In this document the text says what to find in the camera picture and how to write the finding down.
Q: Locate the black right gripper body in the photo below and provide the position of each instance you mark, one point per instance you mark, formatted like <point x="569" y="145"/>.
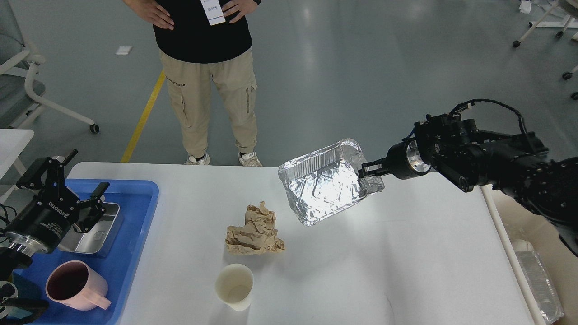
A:
<point x="404" y="161"/>

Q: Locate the white paper scrap on floor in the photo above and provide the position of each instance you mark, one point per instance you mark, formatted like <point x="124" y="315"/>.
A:
<point x="123" y="50"/>

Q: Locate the person in black shirt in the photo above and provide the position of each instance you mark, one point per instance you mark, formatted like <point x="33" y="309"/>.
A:
<point x="204" y="43"/>

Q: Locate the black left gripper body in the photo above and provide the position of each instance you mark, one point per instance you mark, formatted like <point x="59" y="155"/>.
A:
<point x="43" y="223"/>

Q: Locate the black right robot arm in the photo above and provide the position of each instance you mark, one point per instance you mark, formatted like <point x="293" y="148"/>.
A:
<point x="516" y="165"/>

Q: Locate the white wheeled furniture frame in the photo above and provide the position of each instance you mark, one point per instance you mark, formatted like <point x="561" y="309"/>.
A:
<point x="570" y="8"/>

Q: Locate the beige plastic bin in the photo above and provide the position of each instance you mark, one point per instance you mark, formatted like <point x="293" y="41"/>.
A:
<point x="513" y="222"/>

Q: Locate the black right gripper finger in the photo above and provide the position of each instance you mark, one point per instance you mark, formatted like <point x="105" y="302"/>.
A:
<point x="373" y="169"/>

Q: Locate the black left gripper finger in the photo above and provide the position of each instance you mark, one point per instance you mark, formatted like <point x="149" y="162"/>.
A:
<point x="88" y="212"/>
<point x="45" y="177"/>

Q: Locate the crumpled brown paper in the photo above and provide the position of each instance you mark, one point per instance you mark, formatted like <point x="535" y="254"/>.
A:
<point x="257" y="236"/>

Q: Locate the blue plastic tray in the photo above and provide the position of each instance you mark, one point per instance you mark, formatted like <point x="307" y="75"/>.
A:
<point x="137" y="200"/>

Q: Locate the pink ribbed mug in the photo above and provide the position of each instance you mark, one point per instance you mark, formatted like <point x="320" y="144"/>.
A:
<point x="77" y="286"/>

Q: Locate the stainless steel rectangular container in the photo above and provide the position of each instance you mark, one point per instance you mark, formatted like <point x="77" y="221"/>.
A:
<point x="99" y="240"/>

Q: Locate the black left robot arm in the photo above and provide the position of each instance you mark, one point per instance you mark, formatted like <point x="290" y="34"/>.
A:
<point x="11" y="260"/>

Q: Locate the aluminium foil tray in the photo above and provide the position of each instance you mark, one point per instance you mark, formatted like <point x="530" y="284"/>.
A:
<point x="325" y="182"/>

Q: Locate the white paper cup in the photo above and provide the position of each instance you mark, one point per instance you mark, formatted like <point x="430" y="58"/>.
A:
<point x="233" y="286"/>

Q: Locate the white side table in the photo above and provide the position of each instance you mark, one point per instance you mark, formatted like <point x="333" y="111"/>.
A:
<point x="12" y="143"/>

